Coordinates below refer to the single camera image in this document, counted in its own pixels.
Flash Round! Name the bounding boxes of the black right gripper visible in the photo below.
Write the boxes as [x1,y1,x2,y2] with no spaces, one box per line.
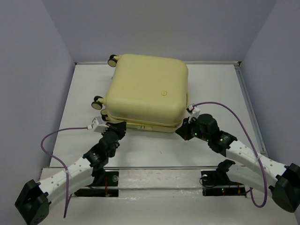
[175,116,210,142]

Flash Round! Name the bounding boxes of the yellow hard-shell suitcase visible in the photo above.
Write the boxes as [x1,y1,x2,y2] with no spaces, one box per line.
[91,54,188,133]

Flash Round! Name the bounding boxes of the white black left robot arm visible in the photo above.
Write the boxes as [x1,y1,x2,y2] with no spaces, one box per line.
[15,122,127,225]

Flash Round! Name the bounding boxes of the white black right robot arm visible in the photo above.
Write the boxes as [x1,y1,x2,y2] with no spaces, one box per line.
[175,114,300,213]

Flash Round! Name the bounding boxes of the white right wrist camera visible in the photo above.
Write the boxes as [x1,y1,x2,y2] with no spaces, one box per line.
[187,104,201,123]

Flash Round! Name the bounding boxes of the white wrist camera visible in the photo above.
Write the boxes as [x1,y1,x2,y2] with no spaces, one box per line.
[187,104,201,123]
[87,117,109,134]

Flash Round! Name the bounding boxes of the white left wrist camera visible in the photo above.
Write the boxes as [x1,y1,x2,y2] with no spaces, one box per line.
[87,117,109,134]

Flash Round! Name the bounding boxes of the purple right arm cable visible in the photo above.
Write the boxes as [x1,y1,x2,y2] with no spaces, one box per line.
[193,101,268,208]

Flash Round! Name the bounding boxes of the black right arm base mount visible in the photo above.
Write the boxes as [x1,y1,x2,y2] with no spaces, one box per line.
[199,159,249,197]

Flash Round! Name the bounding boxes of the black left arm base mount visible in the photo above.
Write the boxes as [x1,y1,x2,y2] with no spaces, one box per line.
[74,170,119,197]

